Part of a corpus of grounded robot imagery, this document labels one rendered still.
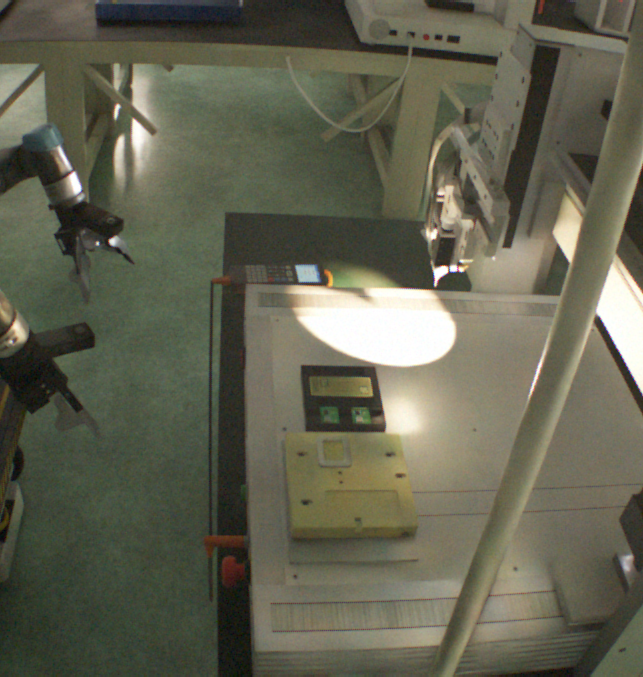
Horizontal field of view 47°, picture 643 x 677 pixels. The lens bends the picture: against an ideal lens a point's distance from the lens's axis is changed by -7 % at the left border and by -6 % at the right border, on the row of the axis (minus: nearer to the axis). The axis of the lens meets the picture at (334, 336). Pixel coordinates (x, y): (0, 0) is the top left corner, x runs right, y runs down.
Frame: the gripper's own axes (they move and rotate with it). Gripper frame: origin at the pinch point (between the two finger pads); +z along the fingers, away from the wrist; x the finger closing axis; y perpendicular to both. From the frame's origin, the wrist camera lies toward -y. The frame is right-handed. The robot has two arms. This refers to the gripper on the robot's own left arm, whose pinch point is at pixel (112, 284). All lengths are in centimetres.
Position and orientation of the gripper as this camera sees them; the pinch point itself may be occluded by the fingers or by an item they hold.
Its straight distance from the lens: 166.7
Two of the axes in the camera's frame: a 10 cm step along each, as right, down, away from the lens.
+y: -8.5, -0.1, 5.3
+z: 2.9, 8.3, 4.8
